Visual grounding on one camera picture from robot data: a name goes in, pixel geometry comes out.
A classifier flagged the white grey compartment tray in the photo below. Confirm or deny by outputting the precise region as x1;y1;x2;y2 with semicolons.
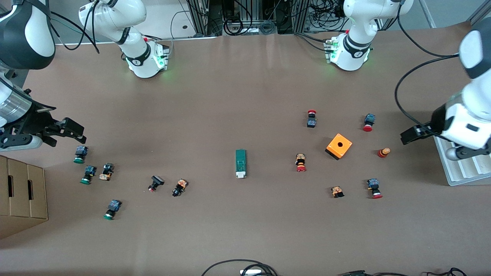
433;136;491;187

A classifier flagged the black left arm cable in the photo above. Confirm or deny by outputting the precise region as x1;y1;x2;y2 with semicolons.
394;0;461;134

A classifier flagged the black push button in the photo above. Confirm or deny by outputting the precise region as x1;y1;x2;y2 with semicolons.
148;175;165;192

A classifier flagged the brown cardboard box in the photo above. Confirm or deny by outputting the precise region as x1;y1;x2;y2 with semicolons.
0;155;49;240

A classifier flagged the aluminium equipment rack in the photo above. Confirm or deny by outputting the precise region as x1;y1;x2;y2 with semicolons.
186;0;321;37

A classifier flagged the green push button blue block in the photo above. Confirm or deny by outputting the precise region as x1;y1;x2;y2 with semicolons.
80;165;97;185
73;145;89;164
103;199;122;221

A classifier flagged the black button orange contact block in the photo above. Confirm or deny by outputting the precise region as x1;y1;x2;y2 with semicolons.
171;178;189;197

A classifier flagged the orange button enclosure box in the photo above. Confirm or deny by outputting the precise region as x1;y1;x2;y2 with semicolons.
325;133;353;161

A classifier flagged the teal cable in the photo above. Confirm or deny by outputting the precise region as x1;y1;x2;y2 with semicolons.
50;16;101;43

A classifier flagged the black holder orange contact block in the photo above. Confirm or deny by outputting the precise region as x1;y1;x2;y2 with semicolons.
99;163;115;181

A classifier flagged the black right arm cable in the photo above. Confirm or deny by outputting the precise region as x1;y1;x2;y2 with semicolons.
48;0;101;54

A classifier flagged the coiled black cable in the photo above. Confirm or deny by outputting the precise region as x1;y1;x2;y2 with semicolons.
224;16;245;36

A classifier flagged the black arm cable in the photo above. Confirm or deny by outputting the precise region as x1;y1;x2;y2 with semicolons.
394;0;461;134
48;0;101;54

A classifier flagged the black cable bundle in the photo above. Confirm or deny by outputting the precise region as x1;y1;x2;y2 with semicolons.
339;267;468;276

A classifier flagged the black looped cable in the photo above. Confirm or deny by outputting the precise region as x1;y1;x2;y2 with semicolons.
201;259;278;276

